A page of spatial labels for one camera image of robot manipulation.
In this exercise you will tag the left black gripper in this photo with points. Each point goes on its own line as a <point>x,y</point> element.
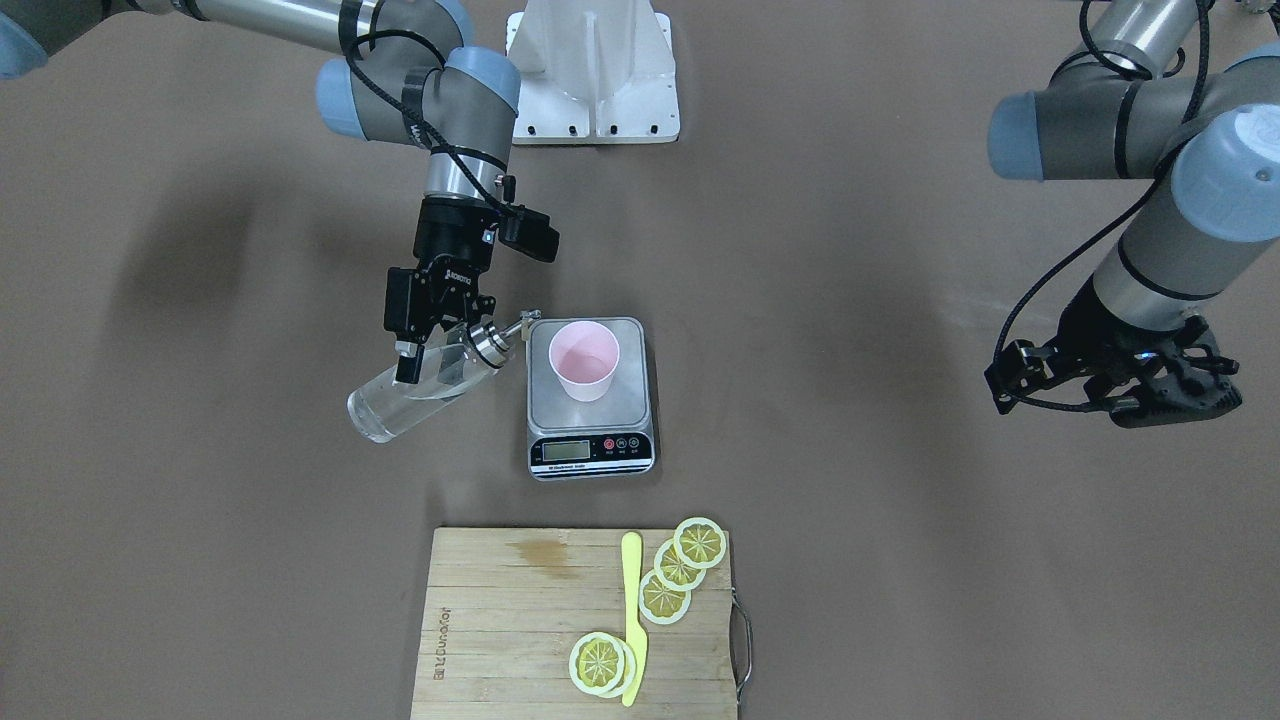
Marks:
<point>1092,332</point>

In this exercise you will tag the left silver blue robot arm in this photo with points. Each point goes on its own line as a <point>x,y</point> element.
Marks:
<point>1135,100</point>

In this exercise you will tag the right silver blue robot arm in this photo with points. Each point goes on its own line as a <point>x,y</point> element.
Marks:
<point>402,72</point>

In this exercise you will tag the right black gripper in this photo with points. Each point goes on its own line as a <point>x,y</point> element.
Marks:
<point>449,240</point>

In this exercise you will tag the clear glass sauce bottle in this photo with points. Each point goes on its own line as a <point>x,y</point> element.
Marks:
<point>385,408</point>

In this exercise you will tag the pink plastic cup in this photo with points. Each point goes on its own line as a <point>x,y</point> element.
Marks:
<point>584,355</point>

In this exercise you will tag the lemon slice middle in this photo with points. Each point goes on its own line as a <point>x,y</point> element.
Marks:
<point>673,573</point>

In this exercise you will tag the bamboo cutting board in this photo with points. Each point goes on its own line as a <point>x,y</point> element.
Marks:
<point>505,606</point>

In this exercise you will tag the yellow plastic knife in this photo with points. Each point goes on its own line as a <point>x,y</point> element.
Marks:
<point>636,638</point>

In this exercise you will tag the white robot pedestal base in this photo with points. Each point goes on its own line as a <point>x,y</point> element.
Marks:
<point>594,73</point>

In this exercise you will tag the grey digital kitchen scale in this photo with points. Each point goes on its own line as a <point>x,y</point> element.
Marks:
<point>589,411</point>

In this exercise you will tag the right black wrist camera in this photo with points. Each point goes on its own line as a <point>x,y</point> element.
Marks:
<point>523,229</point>

